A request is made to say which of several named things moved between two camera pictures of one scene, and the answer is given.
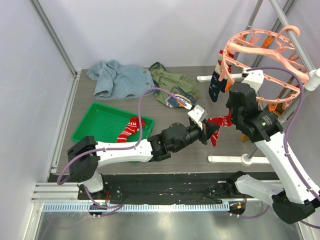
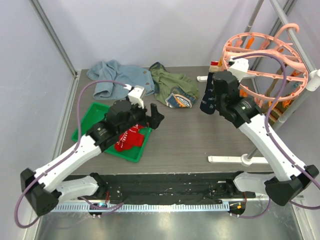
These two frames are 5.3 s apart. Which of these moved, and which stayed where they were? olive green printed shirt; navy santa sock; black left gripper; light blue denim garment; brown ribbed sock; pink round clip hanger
Moved: black left gripper; navy santa sock; brown ribbed sock
Stayed: olive green printed shirt; pink round clip hanger; light blue denim garment
